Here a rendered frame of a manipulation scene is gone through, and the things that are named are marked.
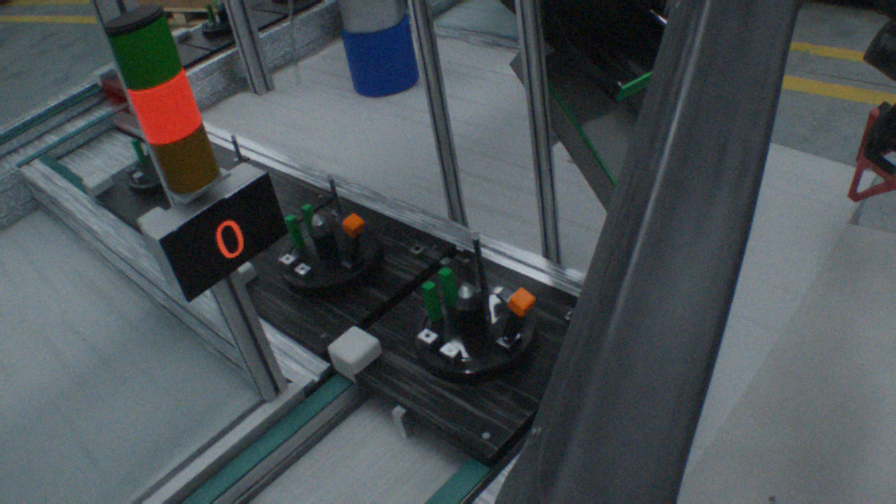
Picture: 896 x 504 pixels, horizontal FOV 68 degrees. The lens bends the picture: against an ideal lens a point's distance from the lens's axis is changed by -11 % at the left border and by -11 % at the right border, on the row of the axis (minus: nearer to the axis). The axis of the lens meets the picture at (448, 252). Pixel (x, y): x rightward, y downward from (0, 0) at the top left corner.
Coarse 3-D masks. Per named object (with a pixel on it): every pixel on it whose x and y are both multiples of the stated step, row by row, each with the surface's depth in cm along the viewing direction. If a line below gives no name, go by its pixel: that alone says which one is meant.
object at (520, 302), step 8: (504, 288) 75; (520, 288) 73; (496, 296) 74; (504, 296) 74; (512, 296) 72; (520, 296) 72; (528, 296) 73; (512, 304) 73; (520, 304) 72; (528, 304) 72; (512, 312) 74; (520, 312) 72; (512, 320) 75; (520, 320) 75; (504, 328) 77; (512, 328) 76; (504, 336) 78; (512, 336) 77
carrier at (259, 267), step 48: (336, 192) 99; (288, 240) 105; (336, 240) 99; (384, 240) 101; (432, 240) 99; (288, 288) 95; (336, 288) 92; (384, 288) 93; (288, 336) 90; (336, 336) 87
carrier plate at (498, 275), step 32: (512, 288) 89; (544, 288) 88; (384, 320) 88; (544, 320) 84; (384, 352) 84; (544, 352) 80; (384, 384) 80; (416, 384) 79; (448, 384) 78; (480, 384) 78; (512, 384) 77; (544, 384) 76; (416, 416) 76; (448, 416) 75; (480, 416) 74; (512, 416) 74; (480, 448) 71
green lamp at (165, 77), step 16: (128, 32) 52; (144, 32) 52; (160, 32) 53; (112, 48) 53; (128, 48) 53; (144, 48) 53; (160, 48) 54; (176, 48) 56; (128, 64) 53; (144, 64) 54; (160, 64) 54; (176, 64) 56; (128, 80) 55; (144, 80) 54; (160, 80) 55
